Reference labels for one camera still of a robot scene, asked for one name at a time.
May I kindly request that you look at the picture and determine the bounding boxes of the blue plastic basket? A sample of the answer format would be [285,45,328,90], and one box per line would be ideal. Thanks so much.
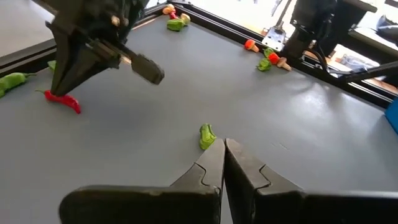
[384,98,398,135]

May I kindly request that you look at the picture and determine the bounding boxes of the long green chili pepper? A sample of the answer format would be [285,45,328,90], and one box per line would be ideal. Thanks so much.
[0,72,37,99]

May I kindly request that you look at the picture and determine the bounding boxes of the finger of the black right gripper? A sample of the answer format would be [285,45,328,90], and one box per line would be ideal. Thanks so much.
[102,41,165,85]
[45,22,121,96]

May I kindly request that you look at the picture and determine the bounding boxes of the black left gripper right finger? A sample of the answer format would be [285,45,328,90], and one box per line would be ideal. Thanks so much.
[224,138,398,224]

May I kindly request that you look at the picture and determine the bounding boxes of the red chili pepper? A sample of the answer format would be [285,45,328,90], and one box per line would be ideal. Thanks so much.
[35,89,82,114]

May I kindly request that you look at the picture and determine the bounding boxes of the toy pieces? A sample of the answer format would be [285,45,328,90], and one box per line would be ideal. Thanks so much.
[166,18,186,32]

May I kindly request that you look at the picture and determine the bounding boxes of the black aluminium table frame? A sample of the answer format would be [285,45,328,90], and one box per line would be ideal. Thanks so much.
[0,0,398,110]

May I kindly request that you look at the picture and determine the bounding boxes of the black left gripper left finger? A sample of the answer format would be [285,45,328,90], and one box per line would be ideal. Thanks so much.
[58,138,225,224]

